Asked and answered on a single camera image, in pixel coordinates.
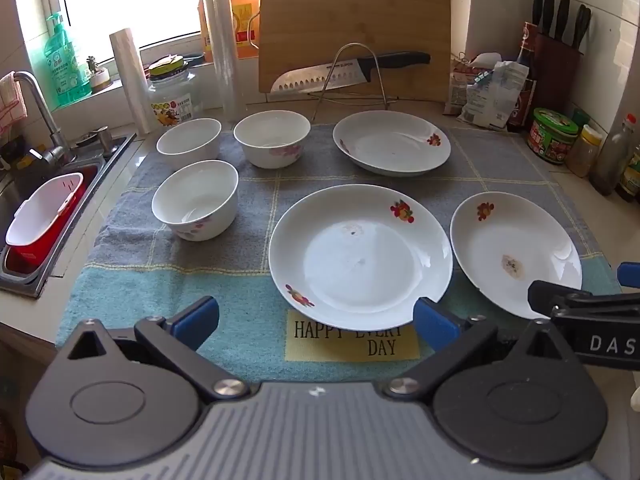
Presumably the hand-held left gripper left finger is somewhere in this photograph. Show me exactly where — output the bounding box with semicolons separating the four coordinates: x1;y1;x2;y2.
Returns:
65;296;251;403

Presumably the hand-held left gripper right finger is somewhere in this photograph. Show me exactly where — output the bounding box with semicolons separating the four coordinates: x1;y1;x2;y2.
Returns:
385;297;566;403

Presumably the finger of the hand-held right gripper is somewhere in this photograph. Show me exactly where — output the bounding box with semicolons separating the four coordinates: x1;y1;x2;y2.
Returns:
617;261;640;292
528;280;592;318

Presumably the small white stained plate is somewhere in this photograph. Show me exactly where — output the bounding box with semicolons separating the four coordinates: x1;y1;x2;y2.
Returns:
450;191;583;320

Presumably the large white fruit-print plate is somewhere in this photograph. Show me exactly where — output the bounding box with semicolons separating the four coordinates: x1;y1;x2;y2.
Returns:
268;184;454;325

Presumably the white bowl purple flower print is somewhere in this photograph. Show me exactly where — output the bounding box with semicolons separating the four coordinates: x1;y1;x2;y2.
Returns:
151;160;240;241

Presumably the plain white bowl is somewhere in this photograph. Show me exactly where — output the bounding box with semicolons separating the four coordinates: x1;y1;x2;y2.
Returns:
156;118;222;163

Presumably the deep white fruit-print plate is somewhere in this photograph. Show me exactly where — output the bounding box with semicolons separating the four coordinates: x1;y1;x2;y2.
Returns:
333;110;452;177

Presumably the white bowl pink flower print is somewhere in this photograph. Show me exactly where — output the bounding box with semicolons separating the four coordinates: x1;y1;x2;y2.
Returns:
233;110;312;169

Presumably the grey blue checked towel mat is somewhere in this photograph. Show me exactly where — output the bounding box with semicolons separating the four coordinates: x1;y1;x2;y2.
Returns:
55;122;623;376

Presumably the dark bottle yellow label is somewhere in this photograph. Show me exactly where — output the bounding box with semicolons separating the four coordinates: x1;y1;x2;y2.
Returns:
616;145;640;203

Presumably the red-cap glass bottle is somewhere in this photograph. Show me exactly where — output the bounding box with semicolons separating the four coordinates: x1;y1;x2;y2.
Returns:
590;112;638;196

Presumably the small yellow-lid jar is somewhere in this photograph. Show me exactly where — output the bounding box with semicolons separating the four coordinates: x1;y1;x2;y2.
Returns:
566;124;604;178

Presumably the green-lid red-label jar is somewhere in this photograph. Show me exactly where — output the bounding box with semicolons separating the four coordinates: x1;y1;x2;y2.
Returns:
526;107;581;166

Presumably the red plastic basin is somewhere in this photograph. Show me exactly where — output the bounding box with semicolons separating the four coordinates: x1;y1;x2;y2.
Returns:
5;162;101;273

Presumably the steel sink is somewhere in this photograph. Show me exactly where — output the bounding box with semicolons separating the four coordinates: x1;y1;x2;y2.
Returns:
0;130;138;298

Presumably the white plastic colander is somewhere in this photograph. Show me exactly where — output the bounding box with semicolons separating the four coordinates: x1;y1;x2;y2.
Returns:
6;172;85;247

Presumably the steel soap dispenser pump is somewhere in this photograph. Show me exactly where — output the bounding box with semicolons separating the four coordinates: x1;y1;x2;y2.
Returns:
75;126;118;158

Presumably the dark sauce bottle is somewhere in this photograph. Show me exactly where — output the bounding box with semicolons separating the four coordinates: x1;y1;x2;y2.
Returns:
507;21;538;133

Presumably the white crumpled packet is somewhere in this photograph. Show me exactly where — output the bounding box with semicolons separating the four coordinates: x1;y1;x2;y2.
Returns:
457;60;531;128

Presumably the glass jar green lid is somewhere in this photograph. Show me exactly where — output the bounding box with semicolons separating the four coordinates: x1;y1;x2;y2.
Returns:
146;55;205;128

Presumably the dark wooden knife block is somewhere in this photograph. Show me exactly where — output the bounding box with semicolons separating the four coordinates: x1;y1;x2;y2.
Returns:
532;30;583;121

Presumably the brown paper packet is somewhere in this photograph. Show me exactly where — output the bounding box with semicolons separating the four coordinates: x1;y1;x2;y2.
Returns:
444;57;481;116

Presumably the short cling film roll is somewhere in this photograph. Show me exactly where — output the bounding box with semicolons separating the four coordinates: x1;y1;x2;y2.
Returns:
110;29;153;135

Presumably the steel faucet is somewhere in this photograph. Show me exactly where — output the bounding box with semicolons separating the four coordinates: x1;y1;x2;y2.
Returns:
14;71;71;163

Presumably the small potted plant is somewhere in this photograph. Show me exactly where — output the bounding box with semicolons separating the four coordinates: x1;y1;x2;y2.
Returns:
86;56;111;92

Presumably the tall cling film roll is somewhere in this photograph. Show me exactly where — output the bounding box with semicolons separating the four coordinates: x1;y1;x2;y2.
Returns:
202;0;246;122

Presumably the green dish soap bottle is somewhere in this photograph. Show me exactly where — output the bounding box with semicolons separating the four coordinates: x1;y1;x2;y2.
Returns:
44;12;93;108

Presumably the pink checked cloth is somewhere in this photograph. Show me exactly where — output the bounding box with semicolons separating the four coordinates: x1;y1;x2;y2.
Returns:
0;72;28;133

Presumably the orange cooking wine bottle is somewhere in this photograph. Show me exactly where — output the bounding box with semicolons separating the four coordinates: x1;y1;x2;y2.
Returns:
198;0;261;60

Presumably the bamboo cutting board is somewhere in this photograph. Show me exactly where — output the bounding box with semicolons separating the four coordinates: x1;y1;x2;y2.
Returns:
257;0;453;103

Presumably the window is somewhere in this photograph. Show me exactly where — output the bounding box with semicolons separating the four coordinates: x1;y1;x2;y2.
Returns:
50;0;411;43

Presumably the steel wire stand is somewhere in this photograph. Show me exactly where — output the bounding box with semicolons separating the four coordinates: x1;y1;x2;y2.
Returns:
312;42;401;123

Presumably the large black-handled kitchen knife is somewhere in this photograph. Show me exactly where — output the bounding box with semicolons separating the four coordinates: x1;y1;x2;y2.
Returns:
270;51;432;94

